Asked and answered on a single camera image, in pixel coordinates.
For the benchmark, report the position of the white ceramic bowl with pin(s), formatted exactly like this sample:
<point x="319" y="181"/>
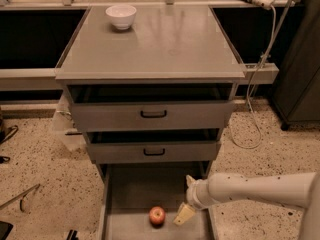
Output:
<point x="121" y="16"/>

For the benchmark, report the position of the red apple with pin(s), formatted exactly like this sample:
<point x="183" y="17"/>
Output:
<point x="157" y="215"/>

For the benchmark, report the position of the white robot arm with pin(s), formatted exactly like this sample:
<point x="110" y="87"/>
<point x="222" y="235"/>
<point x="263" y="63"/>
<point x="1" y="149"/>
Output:
<point x="300" y="191"/>

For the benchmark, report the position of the grey drawer cabinet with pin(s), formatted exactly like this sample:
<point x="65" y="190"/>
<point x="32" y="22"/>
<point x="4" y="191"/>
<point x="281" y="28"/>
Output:
<point x="165" y="45"/>

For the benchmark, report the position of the grey middle drawer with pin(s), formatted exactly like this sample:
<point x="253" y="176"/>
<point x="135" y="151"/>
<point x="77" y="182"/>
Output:
<point x="151" y="146"/>

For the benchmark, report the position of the black device bottom left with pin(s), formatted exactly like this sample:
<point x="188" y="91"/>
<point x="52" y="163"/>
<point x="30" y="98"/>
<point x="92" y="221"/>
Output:
<point x="5" y="229"/>

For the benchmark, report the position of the grey bottom drawer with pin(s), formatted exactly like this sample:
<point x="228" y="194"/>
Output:
<point x="131" y="190"/>

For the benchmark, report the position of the grey drawer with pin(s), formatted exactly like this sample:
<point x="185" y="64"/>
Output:
<point x="131" y="190"/>
<point x="124" y="107"/>
<point x="151" y="146"/>

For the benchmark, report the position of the metal rod on floor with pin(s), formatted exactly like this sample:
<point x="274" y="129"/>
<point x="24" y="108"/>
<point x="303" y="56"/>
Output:
<point x="19" y="196"/>

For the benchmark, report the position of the clear plastic bag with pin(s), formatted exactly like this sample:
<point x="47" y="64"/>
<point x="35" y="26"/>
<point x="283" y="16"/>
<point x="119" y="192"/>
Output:
<point x="64" y="128"/>

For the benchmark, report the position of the grey top drawer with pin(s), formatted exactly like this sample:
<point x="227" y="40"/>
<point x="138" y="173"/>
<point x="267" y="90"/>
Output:
<point x="124" y="107"/>

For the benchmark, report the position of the black object on floor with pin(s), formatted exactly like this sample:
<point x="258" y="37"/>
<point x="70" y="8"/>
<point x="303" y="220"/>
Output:
<point x="72" y="235"/>

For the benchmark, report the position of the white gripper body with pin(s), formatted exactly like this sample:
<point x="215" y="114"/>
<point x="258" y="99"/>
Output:
<point x="195" y="194"/>

